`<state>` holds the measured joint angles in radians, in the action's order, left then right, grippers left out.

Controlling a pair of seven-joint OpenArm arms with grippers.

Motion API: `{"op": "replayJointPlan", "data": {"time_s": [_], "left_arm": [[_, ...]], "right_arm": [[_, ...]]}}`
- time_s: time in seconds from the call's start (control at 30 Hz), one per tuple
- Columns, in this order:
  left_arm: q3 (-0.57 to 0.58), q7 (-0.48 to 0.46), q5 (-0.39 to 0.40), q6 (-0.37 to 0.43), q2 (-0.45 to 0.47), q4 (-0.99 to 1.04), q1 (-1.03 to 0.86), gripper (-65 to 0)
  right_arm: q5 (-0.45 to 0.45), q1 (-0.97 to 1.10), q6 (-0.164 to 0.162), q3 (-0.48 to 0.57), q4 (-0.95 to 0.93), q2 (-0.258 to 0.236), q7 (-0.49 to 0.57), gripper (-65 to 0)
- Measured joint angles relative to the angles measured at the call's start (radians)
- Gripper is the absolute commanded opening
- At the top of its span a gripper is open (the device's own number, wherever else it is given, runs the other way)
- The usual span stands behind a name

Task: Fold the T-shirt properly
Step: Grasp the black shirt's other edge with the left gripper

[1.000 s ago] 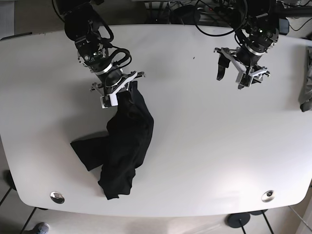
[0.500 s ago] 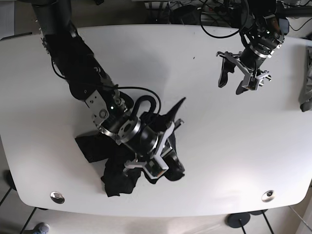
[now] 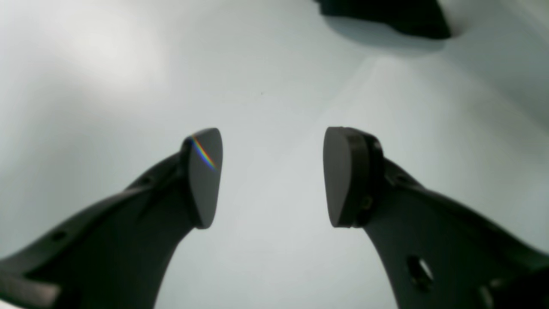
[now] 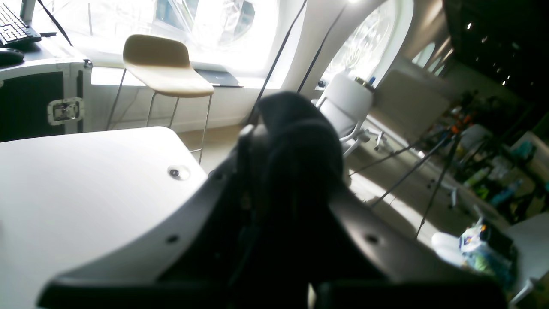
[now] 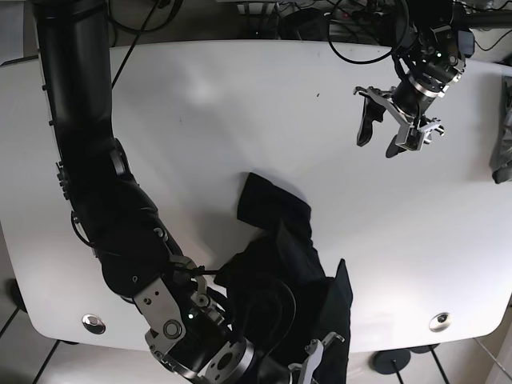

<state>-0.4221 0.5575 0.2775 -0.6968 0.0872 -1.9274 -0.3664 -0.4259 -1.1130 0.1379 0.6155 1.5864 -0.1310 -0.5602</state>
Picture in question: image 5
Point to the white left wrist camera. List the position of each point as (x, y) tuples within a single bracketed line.
[(409, 138)]

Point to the left silver table grommet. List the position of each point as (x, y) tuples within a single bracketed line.
[(93, 324)]

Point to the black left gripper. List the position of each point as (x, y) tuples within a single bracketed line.
[(406, 104)]

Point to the right silver table grommet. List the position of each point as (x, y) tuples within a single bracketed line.
[(440, 322)]

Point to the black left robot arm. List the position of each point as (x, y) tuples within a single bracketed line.
[(429, 54)]

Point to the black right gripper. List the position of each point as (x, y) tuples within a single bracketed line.
[(266, 368)]

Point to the grey T-shirt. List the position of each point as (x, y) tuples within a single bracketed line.
[(500, 162)]

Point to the black T-shirt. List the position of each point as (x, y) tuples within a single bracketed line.
[(281, 295)]

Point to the black round stand base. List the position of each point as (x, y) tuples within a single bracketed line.
[(390, 362)]

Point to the silver table grommet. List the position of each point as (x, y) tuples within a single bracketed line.
[(93, 324), (440, 322)]

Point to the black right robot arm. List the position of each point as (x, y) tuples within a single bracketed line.
[(191, 320)]

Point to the black left table leg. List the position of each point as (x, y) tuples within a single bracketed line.
[(14, 294)]

